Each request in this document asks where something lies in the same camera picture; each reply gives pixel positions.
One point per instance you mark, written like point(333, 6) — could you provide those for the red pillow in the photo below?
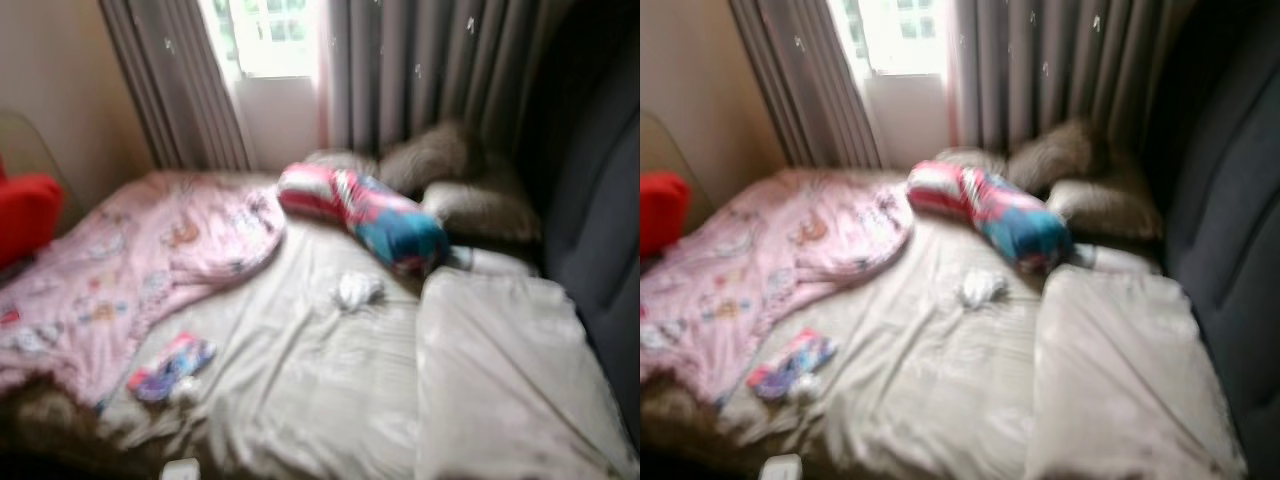
point(28, 215)
point(665, 212)

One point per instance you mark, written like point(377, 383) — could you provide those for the colourful picture book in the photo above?
point(170, 368)
point(790, 365)

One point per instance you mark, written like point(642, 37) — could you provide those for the pink cartoon print blanket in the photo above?
point(130, 260)
point(760, 260)

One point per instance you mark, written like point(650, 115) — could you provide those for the red white blue bolster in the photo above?
point(1005, 215)
point(380, 215)

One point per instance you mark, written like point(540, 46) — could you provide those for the crumpled white cloth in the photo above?
point(983, 290)
point(358, 290)

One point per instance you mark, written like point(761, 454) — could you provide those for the beige leaf pattern bed sheet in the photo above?
point(300, 380)
point(920, 380)

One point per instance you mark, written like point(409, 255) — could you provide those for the large beige cushion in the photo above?
point(1120, 380)
point(510, 380)

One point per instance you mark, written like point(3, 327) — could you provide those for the bright window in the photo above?
point(900, 40)
point(270, 40)

